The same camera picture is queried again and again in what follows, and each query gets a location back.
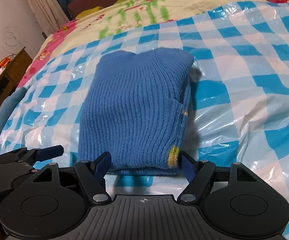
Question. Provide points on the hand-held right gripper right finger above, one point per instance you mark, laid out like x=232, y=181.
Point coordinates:
x=186, y=165

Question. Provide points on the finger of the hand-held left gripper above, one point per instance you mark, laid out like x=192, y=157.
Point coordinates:
x=49, y=152

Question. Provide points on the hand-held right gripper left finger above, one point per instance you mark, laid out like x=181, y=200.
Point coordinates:
x=103, y=163

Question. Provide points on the blue knitted sweater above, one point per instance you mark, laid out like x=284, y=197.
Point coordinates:
x=139, y=110

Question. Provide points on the light blue pillow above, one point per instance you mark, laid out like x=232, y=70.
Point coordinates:
x=5, y=120

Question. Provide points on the wooden bedside table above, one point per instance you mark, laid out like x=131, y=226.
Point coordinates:
x=6, y=80

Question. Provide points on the orange item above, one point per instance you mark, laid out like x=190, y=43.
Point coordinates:
x=4, y=62

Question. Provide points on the beige curtain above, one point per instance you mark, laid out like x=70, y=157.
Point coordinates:
x=41, y=7

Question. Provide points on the floral printed bedsheet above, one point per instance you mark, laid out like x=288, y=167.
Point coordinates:
x=139, y=12

